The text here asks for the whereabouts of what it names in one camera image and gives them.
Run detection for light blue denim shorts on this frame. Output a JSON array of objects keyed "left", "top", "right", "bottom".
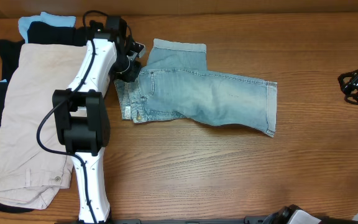
[{"left": 114, "top": 39, "right": 277, "bottom": 137}]

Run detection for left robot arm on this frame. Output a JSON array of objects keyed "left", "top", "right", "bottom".
[{"left": 51, "top": 16, "right": 145, "bottom": 223}]

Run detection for light blue garment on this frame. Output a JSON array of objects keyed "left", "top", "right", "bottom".
[{"left": 0, "top": 11, "right": 77, "bottom": 164}]

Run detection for black garment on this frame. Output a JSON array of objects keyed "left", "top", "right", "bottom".
[{"left": 0, "top": 22, "right": 86, "bottom": 213}]

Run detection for beige shorts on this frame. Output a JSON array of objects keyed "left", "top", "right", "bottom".
[{"left": 0, "top": 43, "right": 109, "bottom": 210}]

